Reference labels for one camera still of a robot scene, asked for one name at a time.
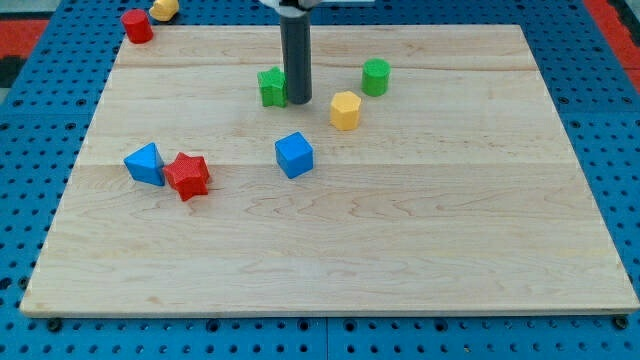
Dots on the blue cube block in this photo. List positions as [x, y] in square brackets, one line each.
[294, 155]

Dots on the yellow hexagon block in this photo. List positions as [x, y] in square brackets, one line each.
[345, 110]

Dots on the blue triangle block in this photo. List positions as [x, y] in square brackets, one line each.
[146, 165]

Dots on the wooden board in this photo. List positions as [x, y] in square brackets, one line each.
[459, 193]

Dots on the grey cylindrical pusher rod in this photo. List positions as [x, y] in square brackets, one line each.
[296, 50]

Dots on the red star block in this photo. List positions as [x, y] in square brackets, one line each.
[187, 175]

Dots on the green cylinder block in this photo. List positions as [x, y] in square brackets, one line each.
[375, 77]

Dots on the yellow block at top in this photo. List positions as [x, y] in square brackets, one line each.
[164, 10]

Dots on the red cylinder block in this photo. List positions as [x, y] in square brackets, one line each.
[137, 26]

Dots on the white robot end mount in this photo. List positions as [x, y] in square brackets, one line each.
[310, 4]

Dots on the green star block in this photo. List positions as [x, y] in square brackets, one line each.
[273, 88]

